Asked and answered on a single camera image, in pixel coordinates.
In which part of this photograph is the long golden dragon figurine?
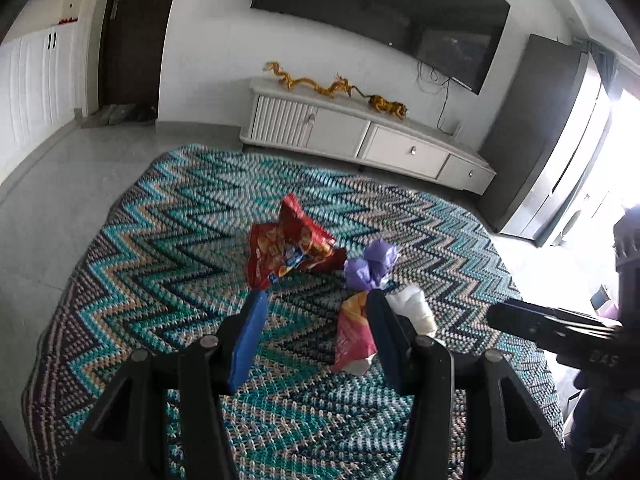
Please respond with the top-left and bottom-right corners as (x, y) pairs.
(264, 61), (323, 95)

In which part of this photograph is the golden tiger figurine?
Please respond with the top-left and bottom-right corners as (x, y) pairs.
(368, 95), (409, 119)

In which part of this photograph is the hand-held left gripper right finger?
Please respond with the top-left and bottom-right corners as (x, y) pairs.
(367, 290), (576, 480)

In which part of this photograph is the zigzag knitted blanket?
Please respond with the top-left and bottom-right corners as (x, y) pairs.
(22, 142), (566, 480)

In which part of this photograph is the black television cable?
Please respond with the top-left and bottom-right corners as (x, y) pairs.
(417, 62), (462, 133)

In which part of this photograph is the purple plastic bag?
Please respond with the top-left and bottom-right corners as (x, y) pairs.
(344, 240), (401, 293)

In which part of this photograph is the large red snack bag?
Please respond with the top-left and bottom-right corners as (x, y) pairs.
(246, 194), (347, 292)

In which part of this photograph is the grey curtain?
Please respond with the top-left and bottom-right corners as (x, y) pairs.
(589, 39), (620, 97)

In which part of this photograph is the pair of shoes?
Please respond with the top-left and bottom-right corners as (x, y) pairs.
(101, 103), (157, 124)

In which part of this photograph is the small red snack bag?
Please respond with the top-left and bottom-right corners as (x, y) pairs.
(330, 292), (379, 373)

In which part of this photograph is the white plastic bag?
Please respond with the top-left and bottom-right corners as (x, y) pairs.
(385, 285), (438, 338)

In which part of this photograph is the grey refrigerator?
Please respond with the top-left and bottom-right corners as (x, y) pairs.
(477, 34), (613, 248)

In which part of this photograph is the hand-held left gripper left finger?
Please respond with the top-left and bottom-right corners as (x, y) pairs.
(60, 292), (268, 480)

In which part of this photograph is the wall-mounted black television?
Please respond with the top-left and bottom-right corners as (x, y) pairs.
(250, 0), (511, 96)

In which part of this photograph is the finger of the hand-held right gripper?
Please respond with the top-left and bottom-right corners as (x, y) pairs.
(487, 299), (623, 351)

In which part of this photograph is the washing machine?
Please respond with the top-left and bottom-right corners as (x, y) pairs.
(556, 206), (584, 247)

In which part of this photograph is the white lower cabinet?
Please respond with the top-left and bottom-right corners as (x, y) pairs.
(0, 20), (97, 176)

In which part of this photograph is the white television cabinet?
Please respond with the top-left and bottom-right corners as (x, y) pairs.
(240, 77), (497, 196)

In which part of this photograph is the dark brown door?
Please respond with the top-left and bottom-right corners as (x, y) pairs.
(99, 0), (187, 112)

